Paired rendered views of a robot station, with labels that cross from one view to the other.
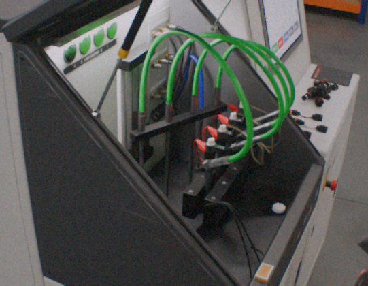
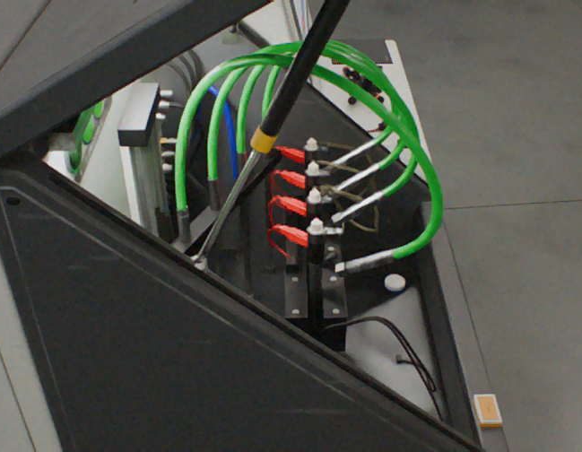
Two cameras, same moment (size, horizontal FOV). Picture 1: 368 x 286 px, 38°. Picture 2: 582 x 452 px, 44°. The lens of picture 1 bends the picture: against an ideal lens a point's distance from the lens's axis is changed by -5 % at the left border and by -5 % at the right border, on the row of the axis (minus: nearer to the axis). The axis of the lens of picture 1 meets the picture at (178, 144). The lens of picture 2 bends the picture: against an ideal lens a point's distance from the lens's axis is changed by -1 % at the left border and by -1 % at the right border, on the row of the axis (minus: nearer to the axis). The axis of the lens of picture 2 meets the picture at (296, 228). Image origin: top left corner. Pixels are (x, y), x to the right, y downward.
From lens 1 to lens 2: 0.53 m
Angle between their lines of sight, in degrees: 22
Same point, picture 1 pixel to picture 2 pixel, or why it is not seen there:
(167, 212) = (368, 390)
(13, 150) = (13, 377)
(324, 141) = not seen: hidden behind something
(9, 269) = not seen: outside the picture
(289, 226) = (462, 317)
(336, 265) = not seen: hidden behind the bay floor
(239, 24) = (273, 13)
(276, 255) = (480, 373)
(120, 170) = (274, 352)
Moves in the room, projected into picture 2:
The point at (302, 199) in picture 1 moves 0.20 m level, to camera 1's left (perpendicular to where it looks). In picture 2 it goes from (447, 265) to (350, 297)
